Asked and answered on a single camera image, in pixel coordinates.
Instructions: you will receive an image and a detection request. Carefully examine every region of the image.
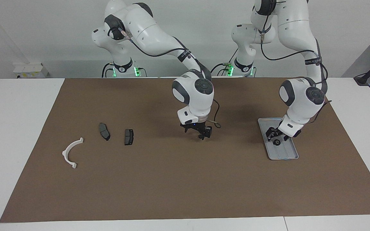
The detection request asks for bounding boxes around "black base cable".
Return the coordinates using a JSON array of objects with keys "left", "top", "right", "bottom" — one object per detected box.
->
[
  {"left": 208, "top": 48, "right": 239, "bottom": 76},
  {"left": 101, "top": 62, "right": 113, "bottom": 78}
]

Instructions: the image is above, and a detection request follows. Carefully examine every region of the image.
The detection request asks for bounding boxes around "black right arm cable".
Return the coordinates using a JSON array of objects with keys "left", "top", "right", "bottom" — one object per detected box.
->
[{"left": 118, "top": 27, "right": 222, "bottom": 129}]

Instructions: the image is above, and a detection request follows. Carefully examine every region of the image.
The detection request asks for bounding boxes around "white curved plastic bracket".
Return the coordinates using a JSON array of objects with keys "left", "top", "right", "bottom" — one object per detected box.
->
[{"left": 62, "top": 137, "right": 84, "bottom": 169}]

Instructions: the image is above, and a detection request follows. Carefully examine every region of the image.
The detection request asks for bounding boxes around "brown table mat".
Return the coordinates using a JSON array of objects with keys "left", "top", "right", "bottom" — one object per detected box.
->
[{"left": 0, "top": 77, "right": 370, "bottom": 223}]

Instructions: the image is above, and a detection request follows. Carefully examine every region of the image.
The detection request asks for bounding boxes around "curved dark grey brake pad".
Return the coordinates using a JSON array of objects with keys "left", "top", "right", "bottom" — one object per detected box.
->
[{"left": 99, "top": 123, "right": 111, "bottom": 141}]

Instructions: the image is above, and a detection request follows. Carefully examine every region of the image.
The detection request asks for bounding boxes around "white box with labels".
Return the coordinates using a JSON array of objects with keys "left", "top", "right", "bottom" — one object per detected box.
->
[{"left": 13, "top": 63, "right": 49, "bottom": 79}]

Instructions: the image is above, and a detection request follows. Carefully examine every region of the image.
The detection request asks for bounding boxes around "silver metal tray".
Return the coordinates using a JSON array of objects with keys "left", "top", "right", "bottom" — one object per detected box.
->
[{"left": 258, "top": 118, "right": 299, "bottom": 160}]

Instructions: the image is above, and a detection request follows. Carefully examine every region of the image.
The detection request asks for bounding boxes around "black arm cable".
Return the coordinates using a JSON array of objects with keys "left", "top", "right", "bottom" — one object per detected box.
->
[
  {"left": 118, "top": 27, "right": 222, "bottom": 129},
  {"left": 259, "top": 19, "right": 332, "bottom": 124}
]

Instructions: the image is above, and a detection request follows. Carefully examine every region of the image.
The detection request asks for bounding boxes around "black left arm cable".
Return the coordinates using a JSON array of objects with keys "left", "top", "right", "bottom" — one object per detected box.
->
[{"left": 259, "top": 19, "right": 332, "bottom": 124}]

